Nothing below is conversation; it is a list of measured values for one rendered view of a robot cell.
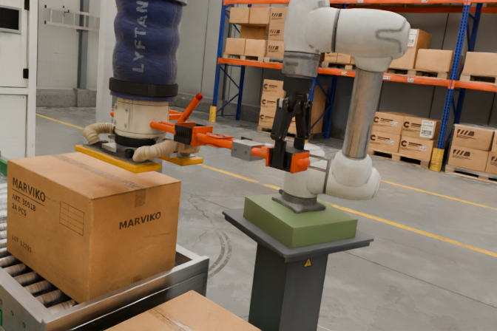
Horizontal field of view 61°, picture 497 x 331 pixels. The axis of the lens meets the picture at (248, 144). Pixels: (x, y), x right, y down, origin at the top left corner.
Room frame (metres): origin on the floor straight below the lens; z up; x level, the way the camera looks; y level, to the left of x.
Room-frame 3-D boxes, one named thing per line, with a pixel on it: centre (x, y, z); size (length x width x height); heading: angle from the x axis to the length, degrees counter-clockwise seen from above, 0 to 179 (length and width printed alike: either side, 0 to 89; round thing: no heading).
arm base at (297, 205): (1.83, -0.24, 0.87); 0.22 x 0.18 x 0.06; 37
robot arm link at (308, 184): (1.81, -0.27, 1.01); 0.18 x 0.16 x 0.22; 75
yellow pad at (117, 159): (1.35, 0.43, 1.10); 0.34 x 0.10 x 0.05; 53
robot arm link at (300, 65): (1.07, -0.11, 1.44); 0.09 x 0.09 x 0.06
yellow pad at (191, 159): (1.50, 0.32, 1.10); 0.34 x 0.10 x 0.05; 53
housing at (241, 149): (1.15, 0.00, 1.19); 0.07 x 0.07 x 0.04; 53
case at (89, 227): (1.63, 0.61, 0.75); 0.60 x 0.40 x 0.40; 54
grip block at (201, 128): (1.27, 0.17, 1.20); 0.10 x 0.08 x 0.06; 143
